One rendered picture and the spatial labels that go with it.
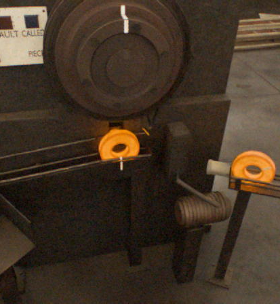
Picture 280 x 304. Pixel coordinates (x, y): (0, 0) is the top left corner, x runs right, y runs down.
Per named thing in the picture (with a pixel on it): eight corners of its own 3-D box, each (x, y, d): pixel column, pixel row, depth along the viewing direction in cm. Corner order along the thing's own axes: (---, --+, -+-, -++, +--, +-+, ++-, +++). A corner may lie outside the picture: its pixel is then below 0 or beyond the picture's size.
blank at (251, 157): (243, 186, 133) (243, 192, 131) (226, 157, 129) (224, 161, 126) (282, 177, 124) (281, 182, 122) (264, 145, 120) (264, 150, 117)
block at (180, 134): (160, 167, 147) (164, 121, 133) (177, 164, 149) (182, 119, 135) (167, 182, 139) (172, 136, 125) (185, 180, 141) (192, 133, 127)
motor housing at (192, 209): (165, 266, 170) (174, 191, 139) (204, 258, 175) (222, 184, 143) (173, 288, 160) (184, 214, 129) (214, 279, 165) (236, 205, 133)
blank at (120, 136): (94, 134, 124) (95, 140, 121) (134, 124, 126) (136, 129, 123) (103, 165, 133) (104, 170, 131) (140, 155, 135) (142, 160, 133)
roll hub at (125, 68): (79, 106, 105) (72, 16, 89) (163, 99, 111) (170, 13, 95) (81, 115, 101) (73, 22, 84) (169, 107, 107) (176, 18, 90)
